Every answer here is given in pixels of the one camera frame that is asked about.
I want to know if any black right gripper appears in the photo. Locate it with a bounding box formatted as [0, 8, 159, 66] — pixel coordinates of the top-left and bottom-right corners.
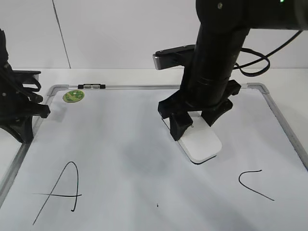
[158, 80, 241, 141]

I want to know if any black silver frame clip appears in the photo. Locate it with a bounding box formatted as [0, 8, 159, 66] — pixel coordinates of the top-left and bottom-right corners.
[77, 84, 106, 89]

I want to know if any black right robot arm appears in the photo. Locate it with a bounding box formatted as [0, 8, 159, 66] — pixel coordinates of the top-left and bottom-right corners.
[153, 0, 308, 141]

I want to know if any green round magnet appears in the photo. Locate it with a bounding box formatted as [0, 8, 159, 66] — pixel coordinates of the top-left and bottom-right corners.
[63, 90, 85, 103]

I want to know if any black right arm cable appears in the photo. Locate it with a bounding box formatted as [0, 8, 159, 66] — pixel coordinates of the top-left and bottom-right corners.
[232, 30, 304, 77]

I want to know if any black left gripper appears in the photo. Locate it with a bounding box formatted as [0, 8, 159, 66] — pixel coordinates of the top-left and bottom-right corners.
[0, 64, 50, 143]

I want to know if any white rectangular board eraser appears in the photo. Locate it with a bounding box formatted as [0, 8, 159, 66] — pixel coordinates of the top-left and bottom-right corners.
[177, 113, 222, 165]

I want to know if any white aluminium-framed whiteboard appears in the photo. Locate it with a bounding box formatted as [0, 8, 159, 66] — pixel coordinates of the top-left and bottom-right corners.
[0, 84, 308, 231]

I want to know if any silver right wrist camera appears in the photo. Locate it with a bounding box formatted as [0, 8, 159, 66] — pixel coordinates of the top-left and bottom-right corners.
[153, 44, 195, 70]

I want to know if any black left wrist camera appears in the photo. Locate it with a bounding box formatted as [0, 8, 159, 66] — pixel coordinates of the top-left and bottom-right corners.
[13, 70, 41, 84]

